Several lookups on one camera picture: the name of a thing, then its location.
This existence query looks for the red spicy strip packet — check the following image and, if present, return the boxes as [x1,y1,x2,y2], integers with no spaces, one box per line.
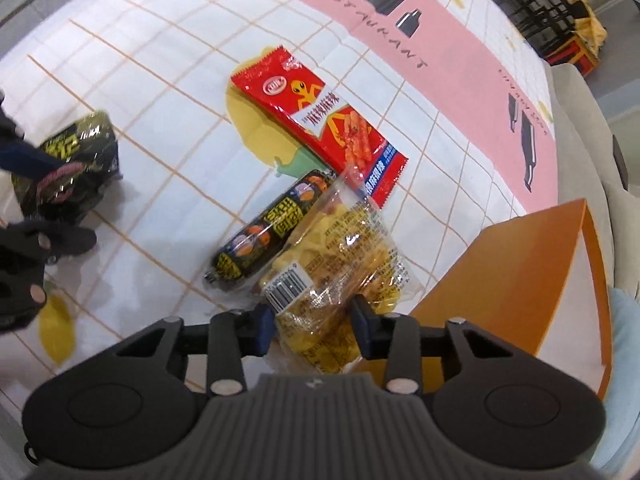
[231,46,408,208]

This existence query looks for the clear bag yellow crisps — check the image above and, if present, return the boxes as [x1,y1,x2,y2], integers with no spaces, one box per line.
[259,168,422,374]

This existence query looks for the black tablet on sofa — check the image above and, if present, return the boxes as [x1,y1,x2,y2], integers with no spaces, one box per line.
[612,134,629,191]

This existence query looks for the pink white checkered tablecloth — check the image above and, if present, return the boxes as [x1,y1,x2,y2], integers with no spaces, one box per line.
[1,0,558,416]

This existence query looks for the yellow cloth on chair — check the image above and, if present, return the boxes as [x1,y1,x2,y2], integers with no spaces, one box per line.
[567,0,608,56]

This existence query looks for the black sausage stick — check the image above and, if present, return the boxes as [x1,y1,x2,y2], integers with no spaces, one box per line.
[204,169,335,292]

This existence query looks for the light blue cushion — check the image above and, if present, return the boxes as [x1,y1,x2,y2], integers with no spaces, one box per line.
[590,287,639,479]

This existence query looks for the orange cardboard box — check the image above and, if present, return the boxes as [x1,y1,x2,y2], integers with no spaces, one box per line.
[397,200,612,398]

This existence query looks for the beige sofa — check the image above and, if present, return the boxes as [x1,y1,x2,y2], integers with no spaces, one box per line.
[544,64,639,298]

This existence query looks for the black yellow snack bag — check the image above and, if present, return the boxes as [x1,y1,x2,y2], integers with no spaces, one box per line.
[11,110,122,224]

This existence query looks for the orange stool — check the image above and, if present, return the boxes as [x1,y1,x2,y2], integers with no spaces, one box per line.
[544,34,600,77]

